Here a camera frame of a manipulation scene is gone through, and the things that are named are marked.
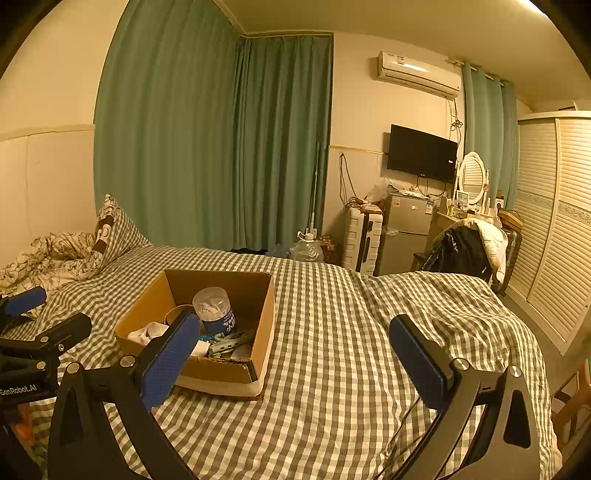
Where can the clear cotton swab jar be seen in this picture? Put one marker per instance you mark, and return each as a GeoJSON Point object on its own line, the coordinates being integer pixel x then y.
{"type": "Point", "coordinates": [214, 309]}

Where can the clear water jug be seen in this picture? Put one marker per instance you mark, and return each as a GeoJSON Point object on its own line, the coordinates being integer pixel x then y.
{"type": "Point", "coordinates": [307, 251]}

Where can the black wall television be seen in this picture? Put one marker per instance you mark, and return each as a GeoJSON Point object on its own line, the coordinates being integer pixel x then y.
{"type": "Point", "coordinates": [421, 152]}

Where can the narrow green curtain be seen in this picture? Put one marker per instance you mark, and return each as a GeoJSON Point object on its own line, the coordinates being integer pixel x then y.
{"type": "Point", "coordinates": [286, 138]}

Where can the green curtain with eyelets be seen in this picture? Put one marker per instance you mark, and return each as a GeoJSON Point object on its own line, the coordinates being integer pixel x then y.
{"type": "Point", "coordinates": [489, 129]}

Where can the white dressing table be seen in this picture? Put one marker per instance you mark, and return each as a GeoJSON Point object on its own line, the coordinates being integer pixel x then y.
{"type": "Point", "coordinates": [445, 214]}

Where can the white padded jacket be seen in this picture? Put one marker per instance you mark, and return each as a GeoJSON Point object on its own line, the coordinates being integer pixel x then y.
{"type": "Point", "coordinates": [494, 242]}

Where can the brown tape roll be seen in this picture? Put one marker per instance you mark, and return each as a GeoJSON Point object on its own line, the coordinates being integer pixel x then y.
{"type": "Point", "coordinates": [173, 314]}

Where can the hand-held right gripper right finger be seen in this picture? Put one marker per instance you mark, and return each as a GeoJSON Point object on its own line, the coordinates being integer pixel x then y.
{"type": "Point", "coordinates": [422, 364]}

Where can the checked pillow with brown patch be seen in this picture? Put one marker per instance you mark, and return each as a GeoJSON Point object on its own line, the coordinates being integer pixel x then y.
{"type": "Point", "coordinates": [120, 235]}

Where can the blue blister card pack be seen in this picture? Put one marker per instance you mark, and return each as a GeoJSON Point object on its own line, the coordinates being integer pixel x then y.
{"type": "Point", "coordinates": [231, 345]}

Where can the clear plastic bags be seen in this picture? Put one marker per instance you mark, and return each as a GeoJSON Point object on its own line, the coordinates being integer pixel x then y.
{"type": "Point", "coordinates": [379, 189]}

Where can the white soft object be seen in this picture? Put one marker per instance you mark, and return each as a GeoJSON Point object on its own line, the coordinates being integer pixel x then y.
{"type": "Point", "coordinates": [147, 331]}

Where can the grey small fridge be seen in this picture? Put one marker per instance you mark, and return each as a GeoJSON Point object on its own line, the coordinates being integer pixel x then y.
{"type": "Point", "coordinates": [404, 235]}

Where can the black jacket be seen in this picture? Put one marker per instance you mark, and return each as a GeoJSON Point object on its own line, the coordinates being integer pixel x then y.
{"type": "Point", "coordinates": [461, 251]}

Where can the wooden woven basket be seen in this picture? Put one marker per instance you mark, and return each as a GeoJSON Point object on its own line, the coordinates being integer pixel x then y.
{"type": "Point", "coordinates": [510, 219]}

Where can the floral white blanket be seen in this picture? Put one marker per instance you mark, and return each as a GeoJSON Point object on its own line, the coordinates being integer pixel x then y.
{"type": "Point", "coordinates": [51, 261]}

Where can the white oval vanity mirror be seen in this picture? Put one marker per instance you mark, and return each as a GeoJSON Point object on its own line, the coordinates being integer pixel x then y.
{"type": "Point", "coordinates": [472, 175]}

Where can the white ribbed suitcase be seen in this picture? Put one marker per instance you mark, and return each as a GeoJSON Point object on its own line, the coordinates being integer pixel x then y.
{"type": "Point", "coordinates": [362, 235]}

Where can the patterned brown bag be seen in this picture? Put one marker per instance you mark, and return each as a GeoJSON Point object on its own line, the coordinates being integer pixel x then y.
{"type": "Point", "coordinates": [330, 247]}

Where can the wide green curtain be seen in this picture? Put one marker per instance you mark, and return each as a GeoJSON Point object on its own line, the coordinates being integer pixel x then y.
{"type": "Point", "coordinates": [166, 129]}

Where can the white air conditioner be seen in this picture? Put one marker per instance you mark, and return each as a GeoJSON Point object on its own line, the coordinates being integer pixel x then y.
{"type": "Point", "coordinates": [418, 74]}

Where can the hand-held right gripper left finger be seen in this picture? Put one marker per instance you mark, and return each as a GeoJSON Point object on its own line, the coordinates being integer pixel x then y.
{"type": "Point", "coordinates": [168, 360]}

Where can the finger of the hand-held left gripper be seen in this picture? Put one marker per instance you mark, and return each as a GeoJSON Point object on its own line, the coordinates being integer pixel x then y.
{"type": "Point", "coordinates": [64, 328]}
{"type": "Point", "coordinates": [23, 300]}

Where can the white louvred wardrobe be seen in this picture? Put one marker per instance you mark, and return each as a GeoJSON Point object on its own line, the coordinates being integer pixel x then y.
{"type": "Point", "coordinates": [554, 221]}

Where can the cardboard box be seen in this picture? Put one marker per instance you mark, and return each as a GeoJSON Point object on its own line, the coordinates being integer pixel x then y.
{"type": "Point", "coordinates": [217, 369]}

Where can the dark brown suitcase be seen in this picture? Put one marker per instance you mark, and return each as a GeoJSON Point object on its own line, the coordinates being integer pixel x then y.
{"type": "Point", "coordinates": [510, 263]}

